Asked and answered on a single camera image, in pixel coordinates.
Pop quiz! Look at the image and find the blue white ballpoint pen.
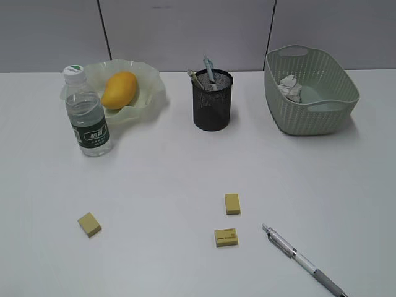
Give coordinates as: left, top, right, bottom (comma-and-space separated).
203, 55, 218, 91

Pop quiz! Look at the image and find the white waste paper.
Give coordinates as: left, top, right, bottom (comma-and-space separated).
278, 75, 302, 103

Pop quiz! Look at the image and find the beige white ballpoint pen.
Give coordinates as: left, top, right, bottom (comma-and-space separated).
187, 69, 205, 90

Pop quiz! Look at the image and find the green woven plastic basket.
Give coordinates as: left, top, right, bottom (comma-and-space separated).
264, 45, 359, 136

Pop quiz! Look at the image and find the black mesh pen holder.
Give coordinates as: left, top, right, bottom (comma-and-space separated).
191, 69, 233, 131

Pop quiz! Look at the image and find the grey white mechanical pen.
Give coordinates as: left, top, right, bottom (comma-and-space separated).
262, 223, 347, 297

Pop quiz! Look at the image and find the clear water bottle green label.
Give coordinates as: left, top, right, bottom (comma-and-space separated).
60, 65, 112, 157

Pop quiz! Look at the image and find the yellow eraser with red print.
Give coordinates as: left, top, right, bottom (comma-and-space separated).
214, 228, 239, 248

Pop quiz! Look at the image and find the yellow mango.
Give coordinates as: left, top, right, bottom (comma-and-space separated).
101, 71, 138, 110

